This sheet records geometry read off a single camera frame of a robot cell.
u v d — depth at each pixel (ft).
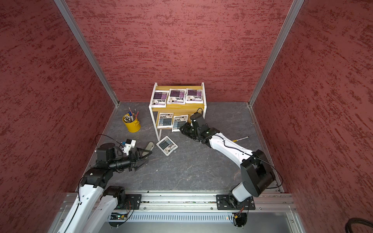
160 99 2.48
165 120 2.87
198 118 2.11
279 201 2.49
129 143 2.28
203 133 2.09
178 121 2.86
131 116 3.22
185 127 2.43
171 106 2.44
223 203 2.41
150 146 3.02
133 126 3.29
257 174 1.42
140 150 2.12
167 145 3.10
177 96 2.50
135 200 2.39
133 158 2.06
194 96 2.53
